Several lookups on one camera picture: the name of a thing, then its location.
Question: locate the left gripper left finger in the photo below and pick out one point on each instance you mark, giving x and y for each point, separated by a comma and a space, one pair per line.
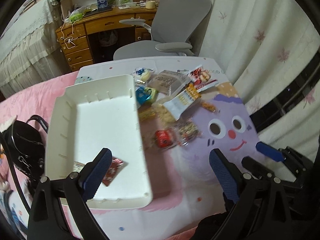
84, 184

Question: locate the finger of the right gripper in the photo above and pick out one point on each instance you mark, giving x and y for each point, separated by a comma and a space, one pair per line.
278, 155
257, 169

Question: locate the blue candy packet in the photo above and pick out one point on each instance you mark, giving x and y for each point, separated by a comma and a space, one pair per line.
142, 96

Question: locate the clear nut brittle packet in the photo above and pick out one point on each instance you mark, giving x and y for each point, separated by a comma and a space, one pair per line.
187, 131

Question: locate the white plastic storage bin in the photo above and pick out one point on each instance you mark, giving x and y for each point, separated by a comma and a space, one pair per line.
91, 116

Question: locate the pink bed quilt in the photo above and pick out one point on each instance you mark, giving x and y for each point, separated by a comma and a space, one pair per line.
39, 100

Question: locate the blueberry cream bun packet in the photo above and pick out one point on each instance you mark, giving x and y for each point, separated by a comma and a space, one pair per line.
142, 75

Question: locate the red white date cake packet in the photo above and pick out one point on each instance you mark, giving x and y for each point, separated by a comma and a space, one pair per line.
202, 79

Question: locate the cartoon printed play mat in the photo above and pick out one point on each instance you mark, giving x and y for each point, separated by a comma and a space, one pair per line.
185, 189

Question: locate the white oat protein bar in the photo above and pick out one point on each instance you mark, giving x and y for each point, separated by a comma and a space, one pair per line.
182, 101

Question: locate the grey office chair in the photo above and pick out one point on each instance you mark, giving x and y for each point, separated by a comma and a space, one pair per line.
172, 26

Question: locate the large clear cake packet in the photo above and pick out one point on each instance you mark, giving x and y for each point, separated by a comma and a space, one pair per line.
168, 82

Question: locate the red packet in bin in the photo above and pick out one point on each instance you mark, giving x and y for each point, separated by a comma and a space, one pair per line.
116, 166

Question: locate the yellow snack bar packet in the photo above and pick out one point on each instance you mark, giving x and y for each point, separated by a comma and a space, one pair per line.
147, 114

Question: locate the wooden desk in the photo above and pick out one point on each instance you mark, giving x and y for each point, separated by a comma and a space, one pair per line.
95, 38

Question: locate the floral blanket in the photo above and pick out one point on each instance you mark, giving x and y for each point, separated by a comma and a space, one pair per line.
12, 207

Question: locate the clear cracker packet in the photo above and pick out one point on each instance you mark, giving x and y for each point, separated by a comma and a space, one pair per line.
163, 113

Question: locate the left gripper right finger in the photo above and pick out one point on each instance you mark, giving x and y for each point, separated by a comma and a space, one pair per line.
236, 185

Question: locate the orange crispy snack packet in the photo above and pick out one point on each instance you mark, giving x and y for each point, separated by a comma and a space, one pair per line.
208, 106

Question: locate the black handbag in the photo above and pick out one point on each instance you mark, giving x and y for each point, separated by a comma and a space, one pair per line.
26, 146

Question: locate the white floral curtain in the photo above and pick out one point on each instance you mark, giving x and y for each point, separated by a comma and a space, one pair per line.
269, 50

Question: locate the green tissue pack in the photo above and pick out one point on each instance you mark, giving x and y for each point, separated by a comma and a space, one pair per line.
75, 17

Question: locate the red date snack packet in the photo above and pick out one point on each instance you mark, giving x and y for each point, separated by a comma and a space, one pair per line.
164, 138

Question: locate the green candy packet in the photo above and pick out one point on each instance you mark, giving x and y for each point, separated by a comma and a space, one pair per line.
153, 93

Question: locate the white lace cloth cover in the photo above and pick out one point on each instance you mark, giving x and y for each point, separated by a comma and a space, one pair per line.
30, 51

